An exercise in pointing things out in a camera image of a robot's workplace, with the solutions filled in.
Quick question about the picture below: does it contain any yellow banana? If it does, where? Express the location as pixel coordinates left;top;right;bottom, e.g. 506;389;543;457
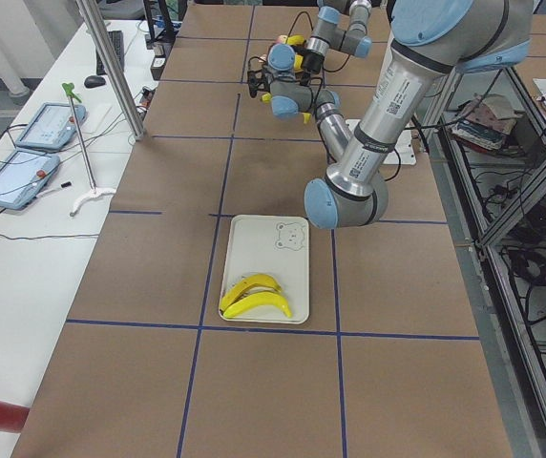
287;34;306;73
222;291;293;318
261;93;311;124
219;274;282;312

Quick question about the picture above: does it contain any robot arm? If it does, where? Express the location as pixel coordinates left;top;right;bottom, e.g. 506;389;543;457
302;0;372;74
262;1;533;229

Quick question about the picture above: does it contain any white bear tray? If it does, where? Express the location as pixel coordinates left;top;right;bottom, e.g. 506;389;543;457
219;215;309;324

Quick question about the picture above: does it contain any metal rod white stand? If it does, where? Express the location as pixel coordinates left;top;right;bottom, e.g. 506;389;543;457
61;83;116;218

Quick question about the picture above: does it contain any black box with label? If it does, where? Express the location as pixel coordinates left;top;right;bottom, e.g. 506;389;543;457
150;41;173;81

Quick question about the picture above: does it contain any black computer mouse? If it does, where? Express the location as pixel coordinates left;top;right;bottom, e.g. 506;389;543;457
83;75;106;89

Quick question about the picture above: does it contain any stack of cloths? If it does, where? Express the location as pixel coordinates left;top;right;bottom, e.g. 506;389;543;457
451;94;522;151

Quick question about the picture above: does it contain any upper teach pendant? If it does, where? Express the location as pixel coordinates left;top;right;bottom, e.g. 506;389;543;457
14;103;76;152

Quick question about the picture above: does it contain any teach pendant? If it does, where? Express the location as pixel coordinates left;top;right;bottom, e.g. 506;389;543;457
14;103;76;152
0;148;60;210

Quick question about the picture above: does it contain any black keyboard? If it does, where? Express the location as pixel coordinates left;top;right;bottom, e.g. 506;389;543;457
95;31;125;76

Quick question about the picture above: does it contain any lower teach pendant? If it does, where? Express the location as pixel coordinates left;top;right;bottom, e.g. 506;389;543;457
0;148;60;210

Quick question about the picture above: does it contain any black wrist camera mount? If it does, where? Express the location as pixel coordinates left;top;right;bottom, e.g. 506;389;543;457
247;69;270;98

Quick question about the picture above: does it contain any aluminium profile post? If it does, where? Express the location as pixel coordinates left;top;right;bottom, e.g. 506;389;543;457
76;0;145;141

